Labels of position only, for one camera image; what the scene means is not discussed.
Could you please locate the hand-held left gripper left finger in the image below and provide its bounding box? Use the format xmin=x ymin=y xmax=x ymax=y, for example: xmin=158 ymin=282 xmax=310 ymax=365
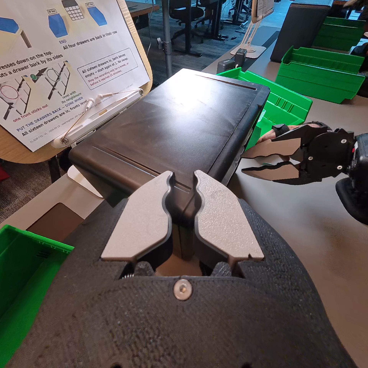
xmin=101 ymin=171 xmax=176 ymax=263

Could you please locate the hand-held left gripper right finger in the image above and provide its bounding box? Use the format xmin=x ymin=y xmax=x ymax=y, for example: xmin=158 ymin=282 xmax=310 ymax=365
xmin=193 ymin=170 xmax=265 ymax=263

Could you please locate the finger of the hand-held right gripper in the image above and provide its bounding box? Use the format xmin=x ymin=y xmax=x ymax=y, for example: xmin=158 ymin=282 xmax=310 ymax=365
xmin=241 ymin=126 xmax=328 ymax=162
xmin=241 ymin=160 xmax=306 ymax=184

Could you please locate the green plastic bin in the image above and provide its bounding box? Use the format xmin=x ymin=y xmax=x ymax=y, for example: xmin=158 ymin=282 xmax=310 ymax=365
xmin=216 ymin=70 xmax=313 ymax=150
xmin=312 ymin=17 xmax=366 ymax=53
xmin=0 ymin=224 xmax=75 ymax=367
xmin=275 ymin=46 xmax=366 ymax=104

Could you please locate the black drawer cabinet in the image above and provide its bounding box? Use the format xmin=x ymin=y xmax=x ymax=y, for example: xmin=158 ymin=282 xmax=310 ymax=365
xmin=68 ymin=67 xmax=271 ymax=260
xmin=270 ymin=3 xmax=331 ymax=62

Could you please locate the grey desk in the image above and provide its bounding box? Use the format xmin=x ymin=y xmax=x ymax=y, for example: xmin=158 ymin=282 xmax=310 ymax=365
xmin=0 ymin=29 xmax=368 ymax=368

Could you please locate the brown desk pad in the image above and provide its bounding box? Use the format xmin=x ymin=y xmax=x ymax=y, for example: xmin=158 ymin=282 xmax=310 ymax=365
xmin=26 ymin=203 xmax=84 ymax=239

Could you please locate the person's right hand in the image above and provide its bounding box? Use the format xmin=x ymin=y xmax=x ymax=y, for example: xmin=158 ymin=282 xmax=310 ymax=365
xmin=256 ymin=124 xmax=311 ymax=143

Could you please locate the white document stand far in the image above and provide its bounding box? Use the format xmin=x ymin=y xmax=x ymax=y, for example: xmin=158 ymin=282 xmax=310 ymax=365
xmin=230 ymin=0 xmax=275 ymax=59

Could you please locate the grey metal pole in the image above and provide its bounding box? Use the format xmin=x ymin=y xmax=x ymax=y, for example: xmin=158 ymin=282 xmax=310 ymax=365
xmin=157 ymin=0 xmax=173 ymax=87

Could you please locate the black office chair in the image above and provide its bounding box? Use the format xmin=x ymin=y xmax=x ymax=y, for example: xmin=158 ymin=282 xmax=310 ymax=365
xmin=168 ymin=0 xmax=205 ymax=28

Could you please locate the printed instruction sheet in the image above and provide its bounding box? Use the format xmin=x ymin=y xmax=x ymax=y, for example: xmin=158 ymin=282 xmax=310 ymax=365
xmin=0 ymin=0 xmax=151 ymax=152

